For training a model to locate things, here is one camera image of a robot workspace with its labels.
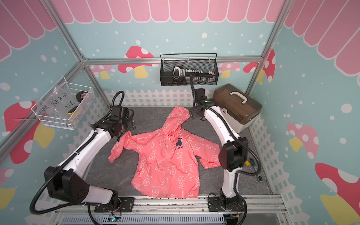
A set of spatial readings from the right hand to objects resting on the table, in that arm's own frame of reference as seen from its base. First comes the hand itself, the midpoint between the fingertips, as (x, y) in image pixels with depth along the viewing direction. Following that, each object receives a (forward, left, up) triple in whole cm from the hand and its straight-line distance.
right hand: (199, 111), depth 88 cm
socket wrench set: (+18, 0, +14) cm, 23 cm away
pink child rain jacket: (-22, +21, -22) cm, 38 cm away
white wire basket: (-19, +63, +14) cm, 67 cm away
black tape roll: (+2, +69, +13) cm, 70 cm away
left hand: (-10, +44, -1) cm, 45 cm away
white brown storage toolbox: (+5, -29, -4) cm, 29 cm away
